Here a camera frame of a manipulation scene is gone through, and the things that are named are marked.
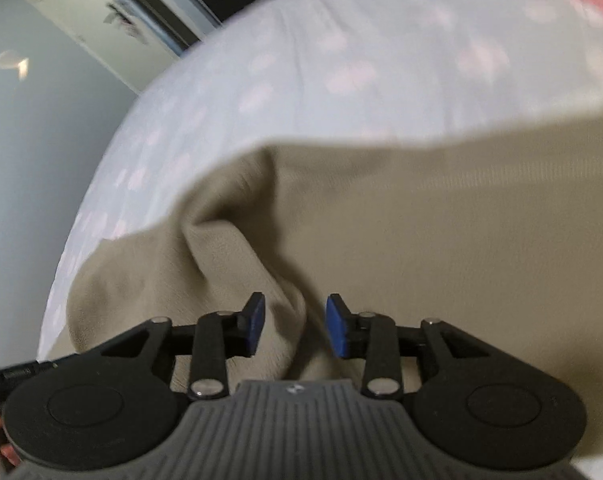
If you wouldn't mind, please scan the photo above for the metal door handle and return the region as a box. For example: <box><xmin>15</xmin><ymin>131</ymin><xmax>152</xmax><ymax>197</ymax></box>
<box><xmin>104</xmin><ymin>0</ymin><xmax>147</xmax><ymax>38</ymax></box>

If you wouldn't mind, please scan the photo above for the bed with polka dot sheet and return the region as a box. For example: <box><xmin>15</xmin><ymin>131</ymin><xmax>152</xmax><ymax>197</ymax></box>
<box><xmin>36</xmin><ymin>0</ymin><xmax>603</xmax><ymax>361</ymax></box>

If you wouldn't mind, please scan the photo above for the person's left hand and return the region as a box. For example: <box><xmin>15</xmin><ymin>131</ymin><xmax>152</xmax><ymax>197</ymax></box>
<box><xmin>0</xmin><ymin>412</ymin><xmax>25</xmax><ymax>476</ymax></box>

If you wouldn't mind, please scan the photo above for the white door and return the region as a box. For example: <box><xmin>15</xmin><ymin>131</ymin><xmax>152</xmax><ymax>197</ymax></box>
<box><xmin>22</xmin><ymin>0</ymin><xmax>222</xmax><ymax>93</ymax></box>

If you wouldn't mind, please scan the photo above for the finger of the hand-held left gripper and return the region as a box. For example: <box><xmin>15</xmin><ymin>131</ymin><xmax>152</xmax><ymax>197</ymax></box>
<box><xmin>0</xmin><ymin>360</ymin><xmax>55</xmax><ymax>401</ymax></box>

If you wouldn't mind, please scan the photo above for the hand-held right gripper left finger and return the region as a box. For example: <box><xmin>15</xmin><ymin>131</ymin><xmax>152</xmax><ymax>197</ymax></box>
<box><xmin>102</xmin><ymin>291</ymin><xmax>266</xmax><ymax>402</ymax></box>

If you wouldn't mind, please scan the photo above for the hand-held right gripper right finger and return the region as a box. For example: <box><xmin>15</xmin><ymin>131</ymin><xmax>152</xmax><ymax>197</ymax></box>
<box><xmin>325</xmin><ymin>293</ymin><xmax>499</xmax><ymax>401</ymax></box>

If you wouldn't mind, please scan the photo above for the taupe fleece garment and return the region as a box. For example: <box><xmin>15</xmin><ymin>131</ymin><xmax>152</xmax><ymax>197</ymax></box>
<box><xmin>66</xmin><ymin>107</ymin><xmax>603</xmax><ymax>471</ymax></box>

